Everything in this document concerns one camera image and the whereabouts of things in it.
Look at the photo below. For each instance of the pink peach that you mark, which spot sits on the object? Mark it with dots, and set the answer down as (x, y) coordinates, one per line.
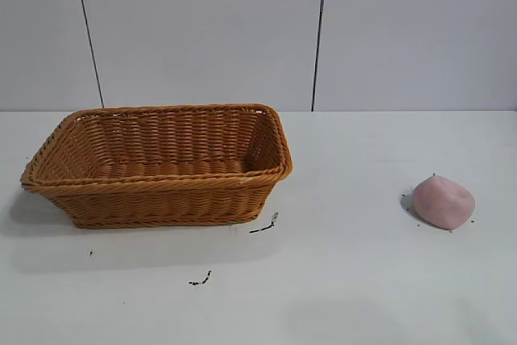
(443, 203)

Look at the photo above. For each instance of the brown woven wicker basket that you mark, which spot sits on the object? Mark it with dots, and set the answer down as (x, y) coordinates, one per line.
(161, 199)

